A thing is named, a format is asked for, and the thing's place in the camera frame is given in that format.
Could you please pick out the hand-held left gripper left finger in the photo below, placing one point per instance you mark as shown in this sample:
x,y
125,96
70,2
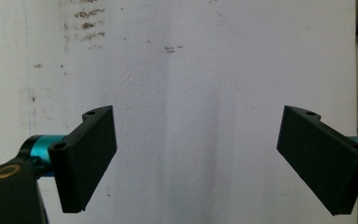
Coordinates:
x,y
85,161

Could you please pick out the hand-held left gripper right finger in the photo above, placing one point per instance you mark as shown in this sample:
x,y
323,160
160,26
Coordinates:
x,y
321,161

